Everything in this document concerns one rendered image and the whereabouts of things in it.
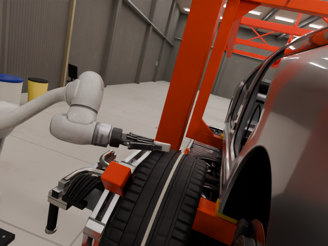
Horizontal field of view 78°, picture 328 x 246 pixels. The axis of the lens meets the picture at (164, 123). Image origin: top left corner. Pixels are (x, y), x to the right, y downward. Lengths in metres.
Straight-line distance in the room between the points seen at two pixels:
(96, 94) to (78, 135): 0.17
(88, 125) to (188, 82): 0.68
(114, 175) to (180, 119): 0.69
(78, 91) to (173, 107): 0.63
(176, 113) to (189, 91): 0.16
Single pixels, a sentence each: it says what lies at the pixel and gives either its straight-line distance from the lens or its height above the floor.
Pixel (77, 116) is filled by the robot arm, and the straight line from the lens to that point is 0.78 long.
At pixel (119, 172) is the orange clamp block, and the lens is 0.69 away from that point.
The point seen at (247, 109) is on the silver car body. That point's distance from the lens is 2.11.
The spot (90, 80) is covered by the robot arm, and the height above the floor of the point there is 1.38.
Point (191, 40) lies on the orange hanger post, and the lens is 1.25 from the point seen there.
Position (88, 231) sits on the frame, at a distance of 0.78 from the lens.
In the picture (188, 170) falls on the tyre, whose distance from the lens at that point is 0.77.
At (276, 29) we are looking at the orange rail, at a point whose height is 3.25.
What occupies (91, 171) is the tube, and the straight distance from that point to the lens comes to 0.95.
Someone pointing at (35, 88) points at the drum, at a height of 0.44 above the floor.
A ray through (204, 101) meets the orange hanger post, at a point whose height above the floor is 1.16.
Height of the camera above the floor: 1.51
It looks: 15 degrees down
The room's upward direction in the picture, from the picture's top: 15 degrees clockwise
